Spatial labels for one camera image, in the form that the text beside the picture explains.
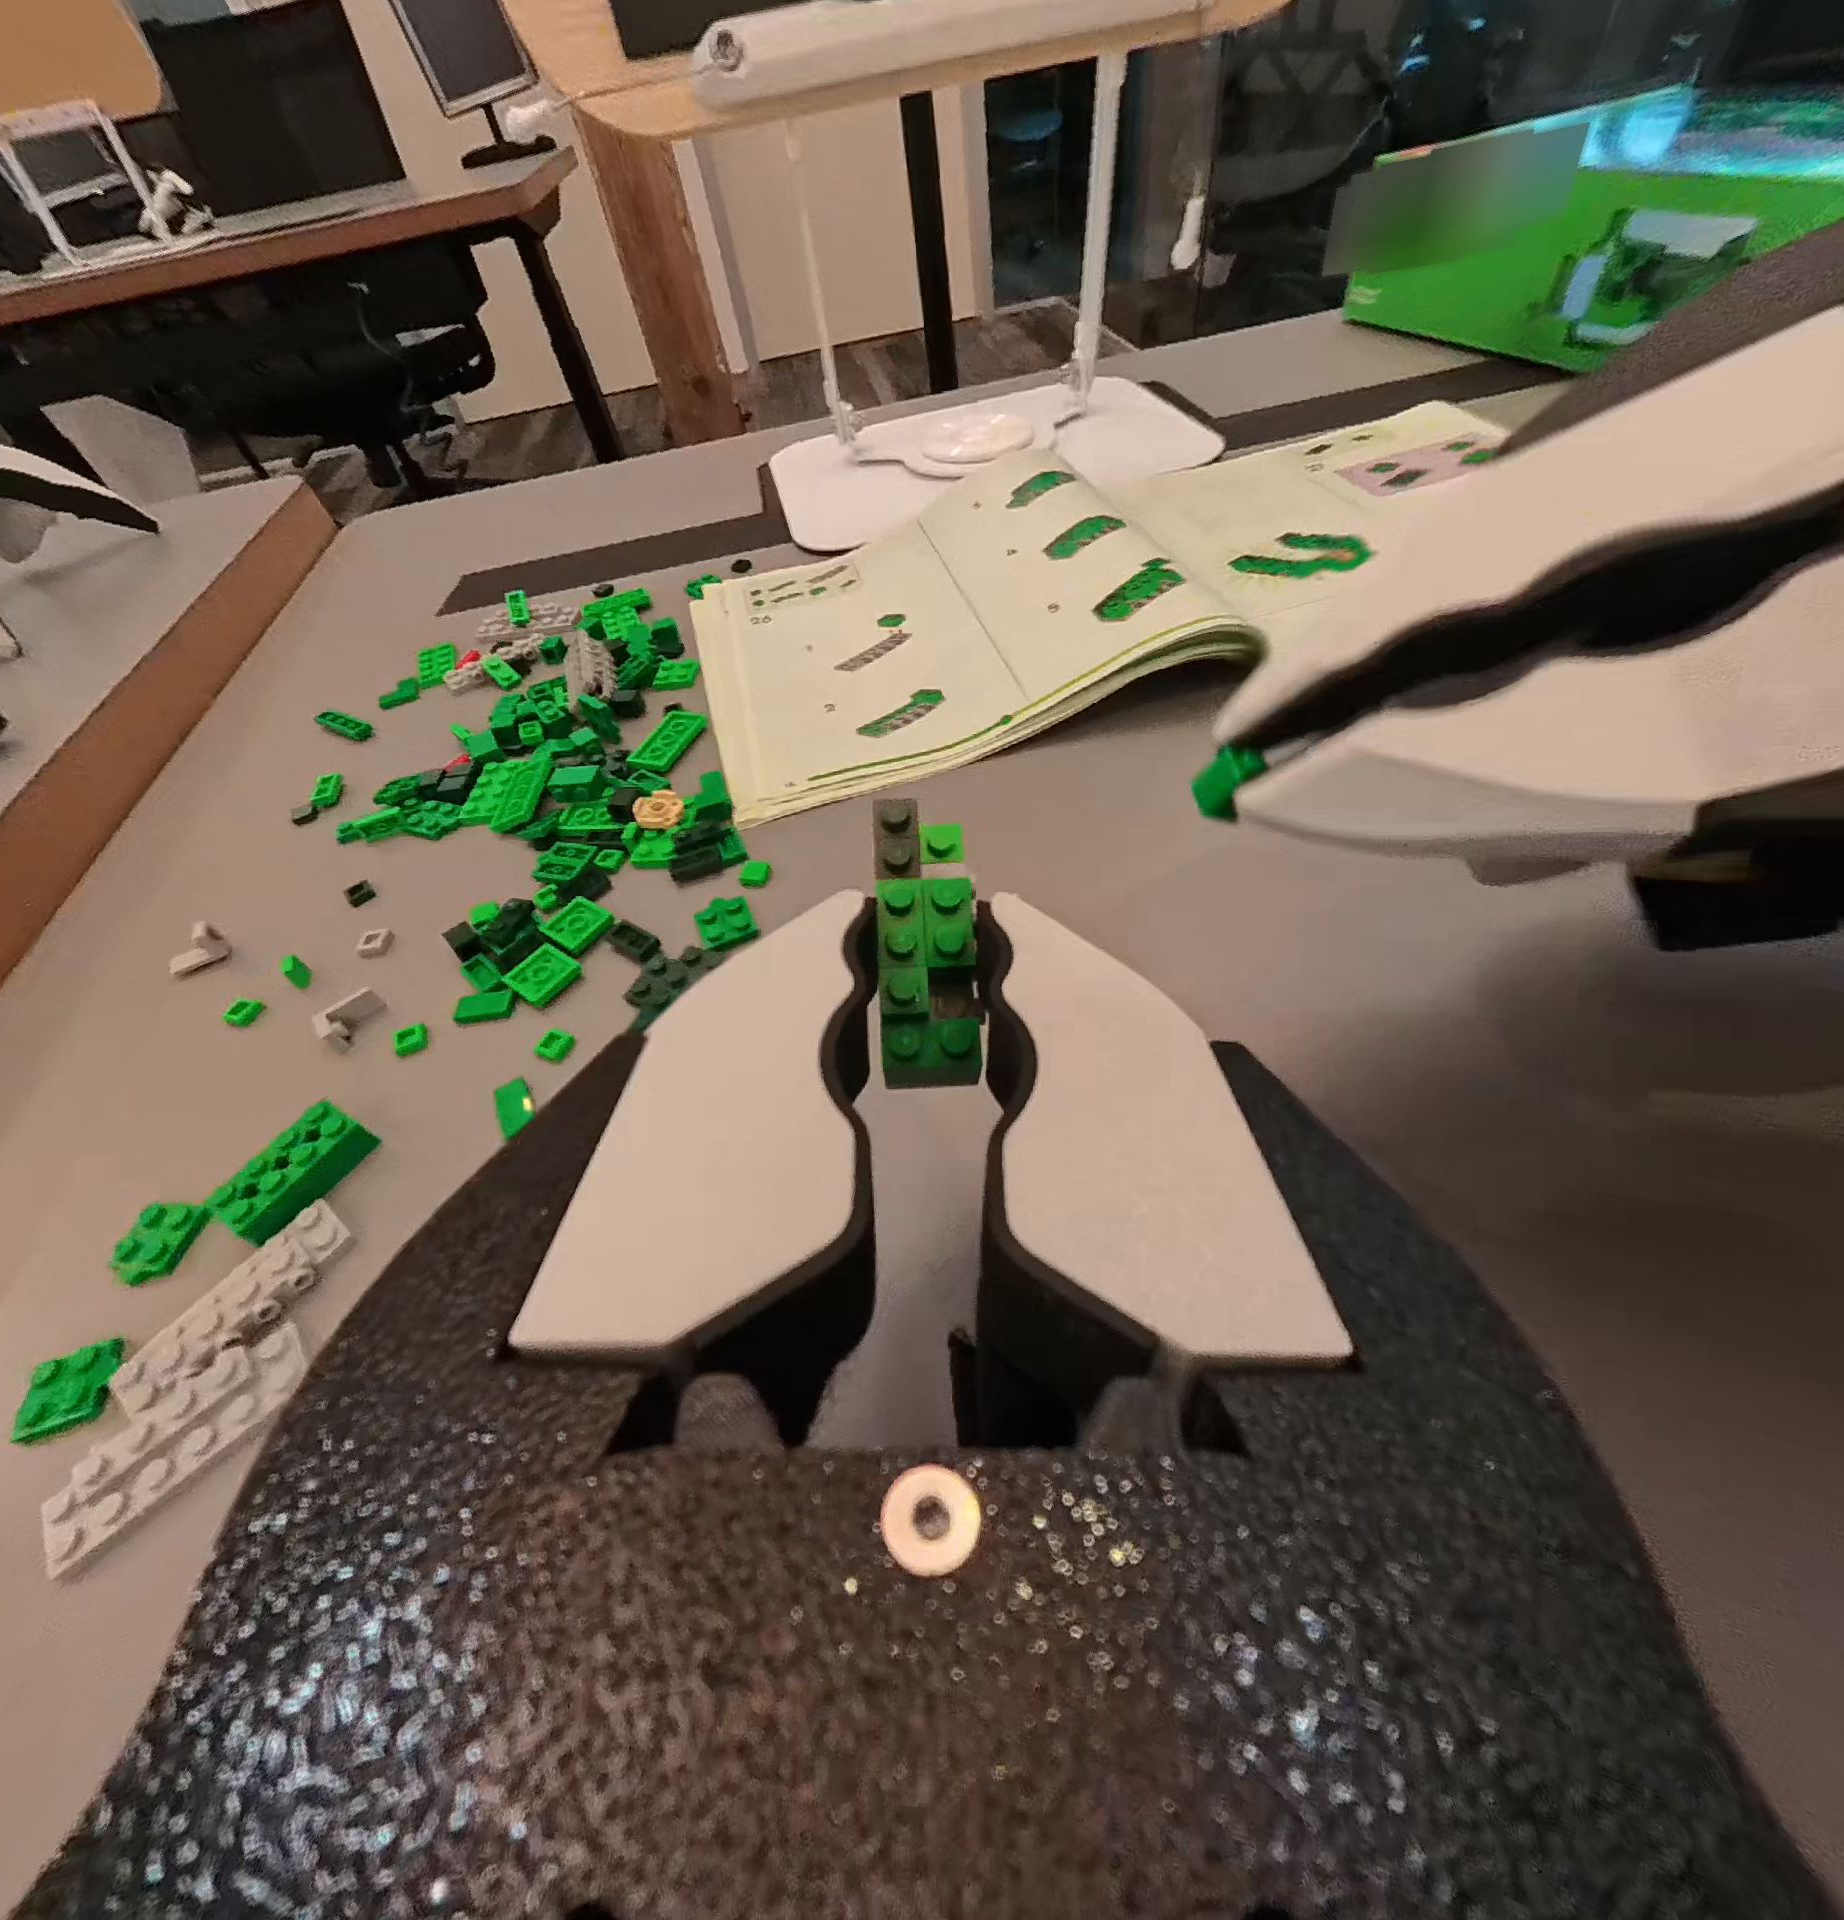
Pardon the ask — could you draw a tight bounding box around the large green toy brick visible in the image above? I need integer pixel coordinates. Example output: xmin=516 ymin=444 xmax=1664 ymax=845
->
xmin=206 ymin=1098 xmax=382 ymax=1248

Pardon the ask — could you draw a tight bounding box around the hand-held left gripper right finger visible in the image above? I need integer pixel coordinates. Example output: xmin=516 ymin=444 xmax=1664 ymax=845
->
xmin=980 ymin=892 xmax=1352 ymax=1384

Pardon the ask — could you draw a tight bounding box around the open instruction booklet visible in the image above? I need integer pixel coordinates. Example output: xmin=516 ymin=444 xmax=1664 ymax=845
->
xmin=691 ymin=398 xmax=1512 ymax=829

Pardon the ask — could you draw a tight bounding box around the black table pole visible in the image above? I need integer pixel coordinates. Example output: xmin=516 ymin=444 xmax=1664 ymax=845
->
xmin=902 ymin=82 xmax=963 ymax=397

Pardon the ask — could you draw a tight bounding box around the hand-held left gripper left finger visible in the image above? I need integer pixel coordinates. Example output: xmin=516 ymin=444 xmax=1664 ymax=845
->
xmin=505 ymin=889 xmax=875 ymax=1373

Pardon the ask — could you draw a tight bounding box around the adjacent grey table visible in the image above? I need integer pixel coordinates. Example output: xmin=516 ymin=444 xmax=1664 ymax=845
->
xmin=0 ymin=477 xmax=338 ymax=1040

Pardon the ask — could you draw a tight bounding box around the grey desk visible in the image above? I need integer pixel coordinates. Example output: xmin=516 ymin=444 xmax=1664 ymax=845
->
xmin=0 ymin=307 xmax=1844 ymax=1920

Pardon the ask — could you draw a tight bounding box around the green square toy plate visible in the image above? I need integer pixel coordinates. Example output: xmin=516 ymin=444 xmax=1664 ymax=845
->
xmin=11 ymin=1335 xmax=127 ymax=1449

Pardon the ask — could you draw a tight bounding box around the small green square plate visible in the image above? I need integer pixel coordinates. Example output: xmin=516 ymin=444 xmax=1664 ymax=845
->
xmin=107 ymin=1197 xmax=211 ymax=1291

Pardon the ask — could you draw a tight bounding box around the black office chair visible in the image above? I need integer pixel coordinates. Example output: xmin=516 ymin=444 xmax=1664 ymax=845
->
xmin=186 ymin=240 xmax=499 ymax=499

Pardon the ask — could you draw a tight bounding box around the white and black gadget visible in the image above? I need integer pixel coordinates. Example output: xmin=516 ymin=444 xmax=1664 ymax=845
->
xmin=0 ymin=433 xmax=163 ymax=567

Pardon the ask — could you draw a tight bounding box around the clear acrylic stand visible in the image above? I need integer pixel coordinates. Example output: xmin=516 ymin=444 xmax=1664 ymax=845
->
xmin=0 ymin=96 xmax=154 ymax=267

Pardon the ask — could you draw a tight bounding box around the tablet on stand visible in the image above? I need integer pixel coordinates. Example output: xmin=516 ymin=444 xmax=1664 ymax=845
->
xmin=388 ymin=0 xmax=563 ymax=172

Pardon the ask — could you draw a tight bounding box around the wooden post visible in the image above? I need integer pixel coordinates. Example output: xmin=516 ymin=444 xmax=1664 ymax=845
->
xmin=568 ymin=105 xmax=754 ymax=447

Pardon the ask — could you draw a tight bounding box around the wooden table with black legs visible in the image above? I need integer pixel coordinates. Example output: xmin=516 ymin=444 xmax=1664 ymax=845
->
xmin=0 ymin=142 xmax=628 ymax=469

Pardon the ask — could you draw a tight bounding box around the green toy brick assembly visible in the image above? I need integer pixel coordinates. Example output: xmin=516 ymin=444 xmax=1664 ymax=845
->
xmin=865 ymin=799 xmax=993 ymax=1092

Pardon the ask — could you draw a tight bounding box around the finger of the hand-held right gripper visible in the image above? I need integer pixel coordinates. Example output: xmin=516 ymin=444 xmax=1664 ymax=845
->
xmin=1213 ymin=298 xmax=1844 ymax=755
xmin=1234 ymin=567 xmax=1844 ymax=887

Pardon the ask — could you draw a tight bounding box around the green toy box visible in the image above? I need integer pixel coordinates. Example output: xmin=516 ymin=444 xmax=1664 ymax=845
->
xmin=1338 ymin=82 xmax=1844 ymax=377

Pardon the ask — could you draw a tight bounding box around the white desk lamp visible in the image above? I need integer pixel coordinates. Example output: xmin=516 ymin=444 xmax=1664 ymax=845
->
xmin=689 ymin=0 xmax=1226 ymax=556

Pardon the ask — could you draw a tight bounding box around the pile of green toy bricks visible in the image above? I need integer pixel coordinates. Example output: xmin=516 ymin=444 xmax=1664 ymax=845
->
xmin=221 ymin=575 xmax=781 ymax=1070

